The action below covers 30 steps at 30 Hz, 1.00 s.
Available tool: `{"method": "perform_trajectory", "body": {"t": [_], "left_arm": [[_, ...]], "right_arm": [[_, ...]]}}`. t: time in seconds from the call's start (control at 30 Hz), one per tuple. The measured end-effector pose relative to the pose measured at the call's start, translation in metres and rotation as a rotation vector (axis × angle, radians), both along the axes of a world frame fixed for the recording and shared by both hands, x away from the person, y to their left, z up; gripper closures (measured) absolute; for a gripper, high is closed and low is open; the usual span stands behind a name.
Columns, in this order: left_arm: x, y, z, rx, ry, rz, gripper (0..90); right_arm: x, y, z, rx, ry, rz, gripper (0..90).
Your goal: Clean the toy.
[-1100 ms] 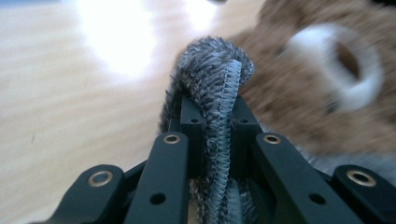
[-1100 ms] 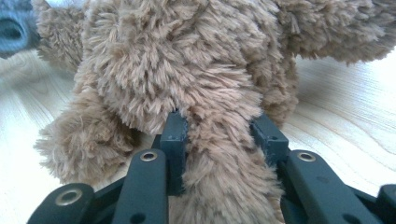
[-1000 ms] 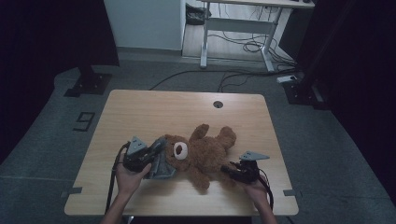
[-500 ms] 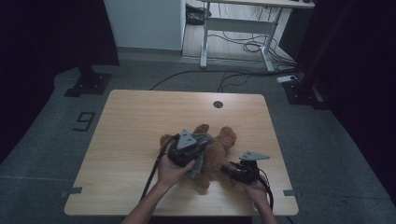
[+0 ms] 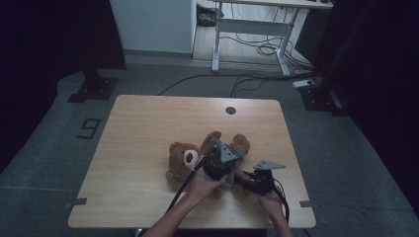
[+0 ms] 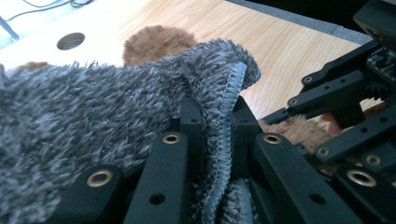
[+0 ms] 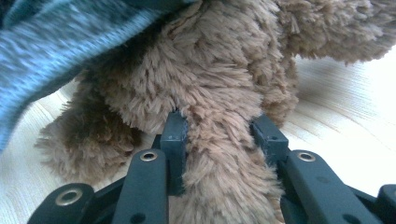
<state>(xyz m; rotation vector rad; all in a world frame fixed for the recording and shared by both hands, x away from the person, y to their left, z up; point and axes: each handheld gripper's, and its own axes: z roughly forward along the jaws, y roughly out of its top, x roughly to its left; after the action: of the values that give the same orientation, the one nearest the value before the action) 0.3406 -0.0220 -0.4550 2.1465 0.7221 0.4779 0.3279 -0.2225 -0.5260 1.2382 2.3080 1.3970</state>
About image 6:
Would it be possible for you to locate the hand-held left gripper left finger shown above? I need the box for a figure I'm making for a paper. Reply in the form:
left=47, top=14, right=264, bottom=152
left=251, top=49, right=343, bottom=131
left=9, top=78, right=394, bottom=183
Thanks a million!
left=169, top=96, right=206, bottom=180

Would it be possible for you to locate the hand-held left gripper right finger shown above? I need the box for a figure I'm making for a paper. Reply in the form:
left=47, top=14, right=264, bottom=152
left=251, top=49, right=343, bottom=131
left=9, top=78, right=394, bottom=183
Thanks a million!
left=230, top=95, right=263, bottom=180

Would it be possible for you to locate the long black floor cable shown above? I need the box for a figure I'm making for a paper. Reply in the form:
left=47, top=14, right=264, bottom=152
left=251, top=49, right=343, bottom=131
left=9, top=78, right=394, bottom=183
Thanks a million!
left=6, top=0, right=94, bottom=22

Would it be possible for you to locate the brown teddy bear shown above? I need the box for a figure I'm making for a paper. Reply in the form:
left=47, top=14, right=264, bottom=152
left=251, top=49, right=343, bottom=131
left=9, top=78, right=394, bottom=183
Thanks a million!
left=18, top=25, right=344, bottom=155

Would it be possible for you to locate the grey fluffy cloth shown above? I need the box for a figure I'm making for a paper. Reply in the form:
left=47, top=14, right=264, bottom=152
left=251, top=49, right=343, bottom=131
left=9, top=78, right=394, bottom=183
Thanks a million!
left=0, top=38, right=262, bottom=224

